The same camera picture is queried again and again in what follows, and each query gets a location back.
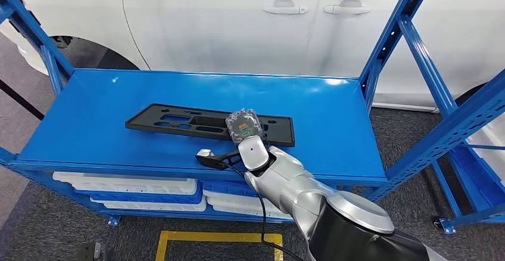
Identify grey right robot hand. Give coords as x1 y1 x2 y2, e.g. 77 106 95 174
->
225 108 264 145

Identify black plastic plate bracket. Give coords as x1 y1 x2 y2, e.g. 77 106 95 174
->
125 103 296 148

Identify white car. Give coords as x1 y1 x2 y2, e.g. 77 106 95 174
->
0 0 505 112

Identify yellow floor tape square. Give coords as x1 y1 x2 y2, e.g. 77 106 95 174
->
155 231 284 261

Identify black camera cable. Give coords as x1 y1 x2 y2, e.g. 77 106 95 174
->
225 162 304 261

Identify white car door handle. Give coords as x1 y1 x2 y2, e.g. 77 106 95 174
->
263 0 308 15
323 0 372 15

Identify black barrier strap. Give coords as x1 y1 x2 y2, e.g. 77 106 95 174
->
0 78 45 121

